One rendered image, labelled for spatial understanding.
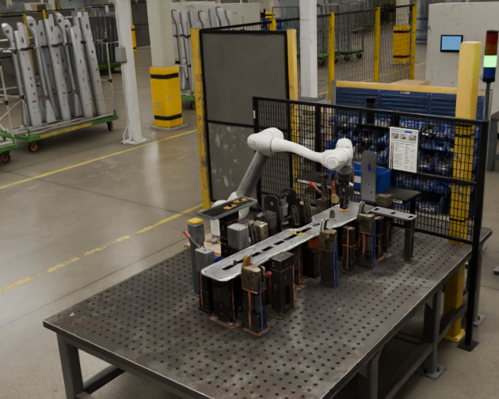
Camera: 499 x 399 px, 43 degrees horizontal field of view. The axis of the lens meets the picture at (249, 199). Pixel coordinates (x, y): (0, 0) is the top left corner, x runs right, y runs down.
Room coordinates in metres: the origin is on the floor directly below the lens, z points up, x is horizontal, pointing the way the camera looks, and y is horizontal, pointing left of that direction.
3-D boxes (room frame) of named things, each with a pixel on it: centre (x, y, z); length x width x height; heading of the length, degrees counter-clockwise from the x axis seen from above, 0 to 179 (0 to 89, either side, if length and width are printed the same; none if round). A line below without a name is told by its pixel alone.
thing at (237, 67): (6.23, -0.01, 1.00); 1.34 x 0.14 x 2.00; 52
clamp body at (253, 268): (2.83, 0.00, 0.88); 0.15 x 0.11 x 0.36; 47
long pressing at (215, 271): (3.37, -0.27, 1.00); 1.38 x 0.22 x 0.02; 137
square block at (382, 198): (3.83, -0.88, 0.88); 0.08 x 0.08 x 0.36; 47
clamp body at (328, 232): (3.31, -0.44, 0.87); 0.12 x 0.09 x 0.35; 47
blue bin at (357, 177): (4.12, -0.81, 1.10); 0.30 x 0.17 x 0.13; 49
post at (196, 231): (3.26, 0.31, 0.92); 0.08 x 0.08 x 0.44; 47
